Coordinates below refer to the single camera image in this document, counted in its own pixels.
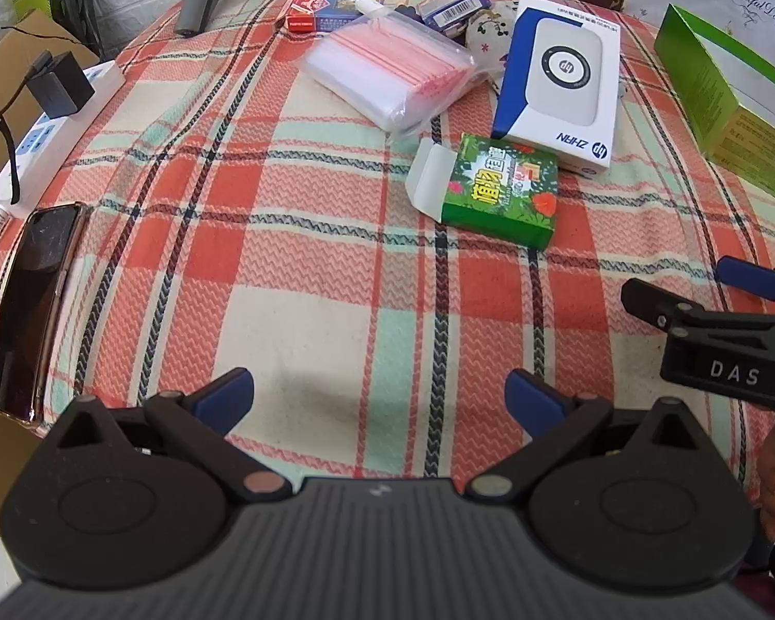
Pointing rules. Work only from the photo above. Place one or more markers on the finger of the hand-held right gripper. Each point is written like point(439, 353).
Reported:
point(652, 303)
point(749, 278)

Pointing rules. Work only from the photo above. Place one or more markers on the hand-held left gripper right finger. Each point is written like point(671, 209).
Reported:
point(535, 400)

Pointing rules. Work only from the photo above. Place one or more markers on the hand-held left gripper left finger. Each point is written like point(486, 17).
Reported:
point(223, 397)

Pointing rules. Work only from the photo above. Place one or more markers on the small green printed box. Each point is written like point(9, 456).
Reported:
point(500, 190)

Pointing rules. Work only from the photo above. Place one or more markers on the large green carton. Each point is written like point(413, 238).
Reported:
point(697, 84)

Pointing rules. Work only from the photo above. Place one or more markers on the white and blue device box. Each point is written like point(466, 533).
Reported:
point(562, 84)

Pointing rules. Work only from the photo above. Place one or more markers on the floral pouch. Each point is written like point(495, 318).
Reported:
point(487, 32)

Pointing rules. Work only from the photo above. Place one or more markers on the stack of clear zip bags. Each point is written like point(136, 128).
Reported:
point(387, 68)

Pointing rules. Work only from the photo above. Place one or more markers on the blue white barcode box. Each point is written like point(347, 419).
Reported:
point(455, 8)

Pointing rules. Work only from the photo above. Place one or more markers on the white tube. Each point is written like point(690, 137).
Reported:
point(374, 8)

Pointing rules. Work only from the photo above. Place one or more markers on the plaid blanket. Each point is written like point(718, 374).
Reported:
point(310, 284)

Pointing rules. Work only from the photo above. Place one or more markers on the dark smartphone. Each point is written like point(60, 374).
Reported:
point(29, 310)

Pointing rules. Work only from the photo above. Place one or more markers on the white power strip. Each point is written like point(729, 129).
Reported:
point(45, 139)

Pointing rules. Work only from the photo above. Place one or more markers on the black charger adapter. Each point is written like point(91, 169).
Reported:
point(58, 87)

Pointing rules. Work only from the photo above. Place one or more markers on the purple knitted charm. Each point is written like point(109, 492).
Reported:
point(412, 16)

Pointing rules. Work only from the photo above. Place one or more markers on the red card box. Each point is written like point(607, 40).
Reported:
point(297, 13)

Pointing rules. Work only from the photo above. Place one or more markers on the cardboard box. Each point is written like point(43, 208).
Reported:
point(16, 55)

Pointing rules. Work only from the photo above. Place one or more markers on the blue card box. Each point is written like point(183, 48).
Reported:
point(339, 11)

